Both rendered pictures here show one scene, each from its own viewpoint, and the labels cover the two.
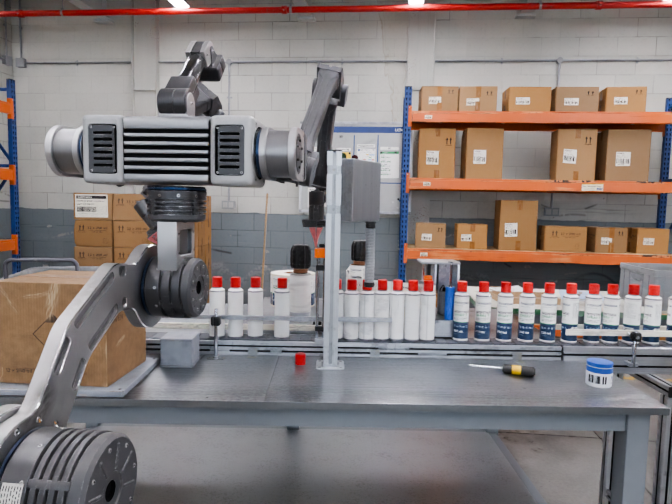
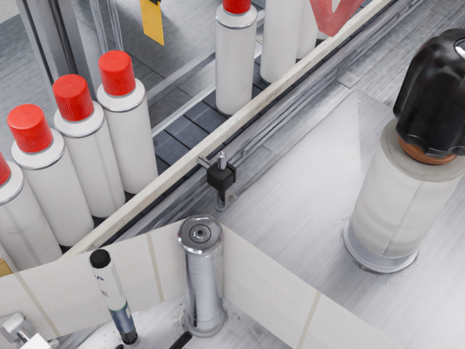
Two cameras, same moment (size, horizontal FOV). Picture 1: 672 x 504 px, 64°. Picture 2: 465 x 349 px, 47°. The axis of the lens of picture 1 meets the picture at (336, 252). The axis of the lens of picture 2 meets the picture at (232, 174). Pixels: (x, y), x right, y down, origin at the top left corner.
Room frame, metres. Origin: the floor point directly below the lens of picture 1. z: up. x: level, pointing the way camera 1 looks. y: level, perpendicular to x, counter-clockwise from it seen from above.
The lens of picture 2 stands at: (2.15, -0.23, 1.46)
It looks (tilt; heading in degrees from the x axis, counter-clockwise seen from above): 54 degrees down; 131
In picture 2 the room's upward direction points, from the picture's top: 2 degrees clockwise
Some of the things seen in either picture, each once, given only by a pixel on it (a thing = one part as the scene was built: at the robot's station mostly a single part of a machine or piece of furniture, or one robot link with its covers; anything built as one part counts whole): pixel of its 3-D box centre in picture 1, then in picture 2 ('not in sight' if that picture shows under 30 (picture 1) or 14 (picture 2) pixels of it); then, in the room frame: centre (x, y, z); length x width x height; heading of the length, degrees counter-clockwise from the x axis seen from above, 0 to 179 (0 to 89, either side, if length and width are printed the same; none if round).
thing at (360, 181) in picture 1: (353, 191); not in sight; (1.71, -0.05, 1.38); 0.17 x 0.10 x 0.19; 146
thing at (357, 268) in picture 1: (359, 271); not in sight; (2.40, -0.11, 1.04); 0.09 x 0.09 x 0.29
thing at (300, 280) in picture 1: (300, 282); (416, 165); (2.07, 0.14, 1.03); 0.09 x 0.09 x 0.30
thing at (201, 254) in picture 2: not in sight; (203, 281); (1.98, -0.08, 0.97); 0.05 x 0.05 x 0.19
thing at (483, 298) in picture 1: (483, 311); not in sight; (1.80, -0.51, 0.98); 0.05 x 0.05 x 0.20
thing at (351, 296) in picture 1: (351, 309); (89, 151); (1.79, -0.06, 0.98); 0.05 x 0.05 x 0.20
